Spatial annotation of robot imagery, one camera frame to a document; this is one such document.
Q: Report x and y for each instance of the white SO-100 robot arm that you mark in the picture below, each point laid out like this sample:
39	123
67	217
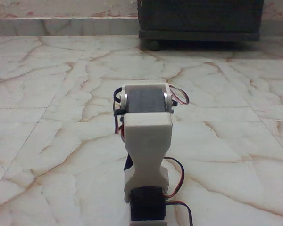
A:
146	141

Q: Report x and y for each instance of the dark wooden cabinet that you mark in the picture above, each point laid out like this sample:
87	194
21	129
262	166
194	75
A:
200	16

